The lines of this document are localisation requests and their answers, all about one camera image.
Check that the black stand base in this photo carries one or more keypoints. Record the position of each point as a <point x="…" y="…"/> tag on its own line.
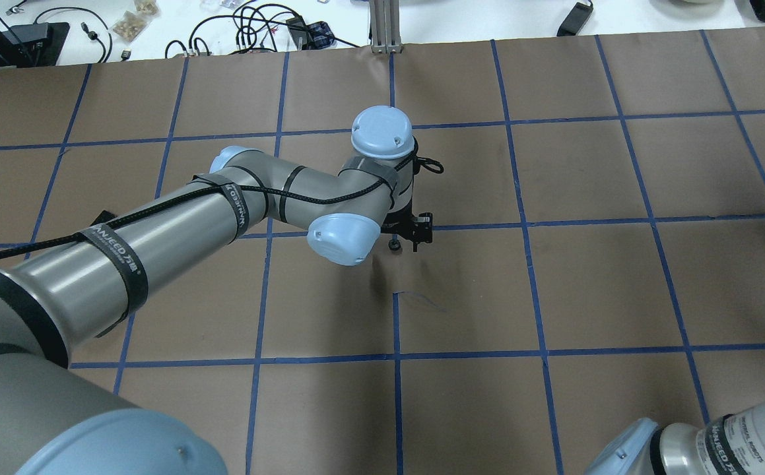
<point x="43" y="42"/>

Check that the bag of small parts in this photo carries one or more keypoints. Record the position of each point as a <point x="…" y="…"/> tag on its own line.
<point x="135" y="21"/>

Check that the aluminium frame post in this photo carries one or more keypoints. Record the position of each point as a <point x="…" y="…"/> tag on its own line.
<point x="385" y="31"/>

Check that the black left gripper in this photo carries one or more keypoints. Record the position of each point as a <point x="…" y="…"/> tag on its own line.
<point x="400" y="225"/>

